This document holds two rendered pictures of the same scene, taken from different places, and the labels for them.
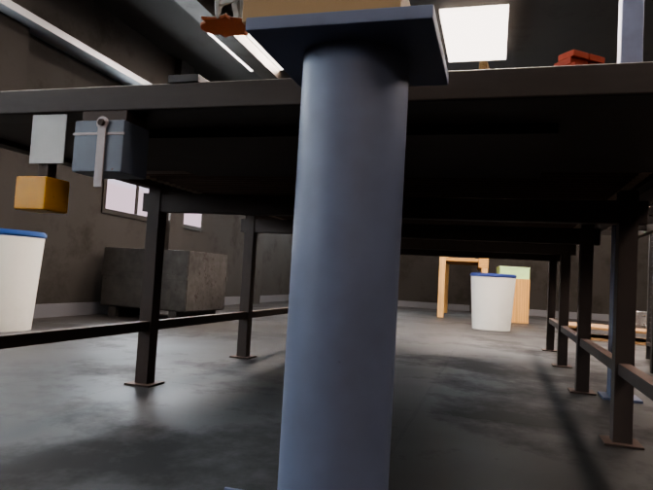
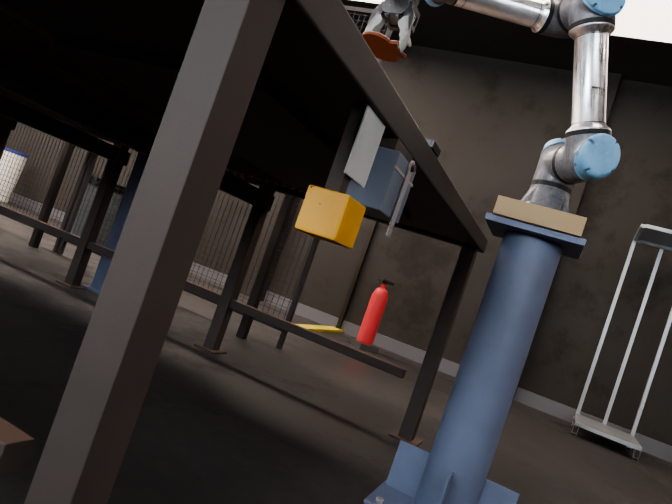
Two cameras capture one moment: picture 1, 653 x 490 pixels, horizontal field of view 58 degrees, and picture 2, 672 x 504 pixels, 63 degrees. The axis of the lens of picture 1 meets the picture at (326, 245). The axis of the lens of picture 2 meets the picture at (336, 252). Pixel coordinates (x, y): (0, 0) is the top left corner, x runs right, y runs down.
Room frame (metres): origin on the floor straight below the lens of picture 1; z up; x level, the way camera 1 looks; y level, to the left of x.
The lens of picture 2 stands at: (1.29, 1.63, 0.58)
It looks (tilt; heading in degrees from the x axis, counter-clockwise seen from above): 2 degrees up; 276
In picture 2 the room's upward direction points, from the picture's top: 19 degrees clockwise
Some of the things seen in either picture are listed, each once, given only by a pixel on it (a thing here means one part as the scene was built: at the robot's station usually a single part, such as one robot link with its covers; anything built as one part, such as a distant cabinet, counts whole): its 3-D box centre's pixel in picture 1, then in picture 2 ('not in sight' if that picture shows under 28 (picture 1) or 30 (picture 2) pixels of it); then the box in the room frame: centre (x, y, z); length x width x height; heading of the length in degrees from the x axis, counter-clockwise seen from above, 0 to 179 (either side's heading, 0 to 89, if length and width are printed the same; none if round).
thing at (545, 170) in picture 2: not in sight; (560, 165); (0.92, -0.03, 1.09); 0.13 x 0.12 x 0.14; 106
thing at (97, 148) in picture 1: (109, 152); (379, 186); (1.36, 0.52, 0.77); 0.14 x 0.11 x 0.18; 73
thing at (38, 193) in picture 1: (45, 162); (346, 175); (1.41, 0.70, 0.74); 0.09 x 0.08 x 0.24; 73
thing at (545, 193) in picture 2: not in sight; (546, 202); (0.92, -0.03, 0.97); 0.15 x 0.15 x 0.10
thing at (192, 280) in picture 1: (165, 284); not in sight; (5.94, 1.60, 0.34); 1.01 x 0.80 x 0.67; 74
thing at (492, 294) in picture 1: (492, 301); not in sight; (6.91, -1.99, 0.33); 0.53 x 0.53 x 0.65
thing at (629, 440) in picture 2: not in sight; (635, 339); (-0.63, -2.77, 0.82); 0.63 x 0.49 x 1.63; 74
